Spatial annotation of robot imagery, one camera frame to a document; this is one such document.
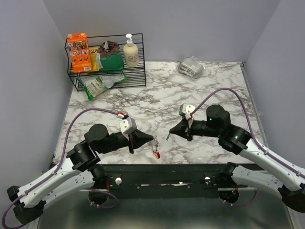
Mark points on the green white snack bag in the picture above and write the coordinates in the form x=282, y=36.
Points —
x=97, y=84

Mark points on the red handled key organizer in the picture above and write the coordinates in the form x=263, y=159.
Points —
x=154, y=145

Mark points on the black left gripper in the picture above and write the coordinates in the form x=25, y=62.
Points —
x=137, y=139

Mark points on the cream pump soap bottle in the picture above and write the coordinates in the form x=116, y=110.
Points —
x=130, y=51

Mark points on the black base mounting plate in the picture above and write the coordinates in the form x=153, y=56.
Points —
x=153, y=181

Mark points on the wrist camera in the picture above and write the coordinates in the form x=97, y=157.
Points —
x=186, y=111
x=127, y=126

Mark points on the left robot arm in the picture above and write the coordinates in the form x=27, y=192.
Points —
x=78, y=169

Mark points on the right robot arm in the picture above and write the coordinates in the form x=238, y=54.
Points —
x=278, y=176

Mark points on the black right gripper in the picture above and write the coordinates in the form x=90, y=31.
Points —
x=183, y=129

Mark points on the orange product box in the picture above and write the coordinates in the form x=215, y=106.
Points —
x=79, y=52

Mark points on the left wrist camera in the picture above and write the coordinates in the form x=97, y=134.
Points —
x=127, y=126

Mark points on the green brown bag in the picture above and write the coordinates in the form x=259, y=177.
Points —
x=109, y=57

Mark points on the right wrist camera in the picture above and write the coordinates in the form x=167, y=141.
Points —
x=186, y=111

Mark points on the clear plastic wrapped package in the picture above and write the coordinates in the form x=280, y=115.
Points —
x=191, y=66

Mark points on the yellow snack bag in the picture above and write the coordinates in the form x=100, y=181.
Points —
x=93, y=57

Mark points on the black wire shelf rack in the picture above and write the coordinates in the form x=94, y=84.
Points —
x=135, y=77

